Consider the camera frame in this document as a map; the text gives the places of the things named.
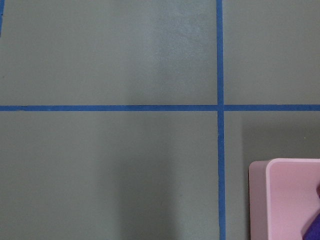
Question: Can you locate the purple microfiber cloth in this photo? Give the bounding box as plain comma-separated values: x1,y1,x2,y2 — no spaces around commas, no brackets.
302,209,320,240

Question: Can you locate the pink plastic tray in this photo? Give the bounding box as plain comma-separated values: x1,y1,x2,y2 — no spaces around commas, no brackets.
248,158,320,240

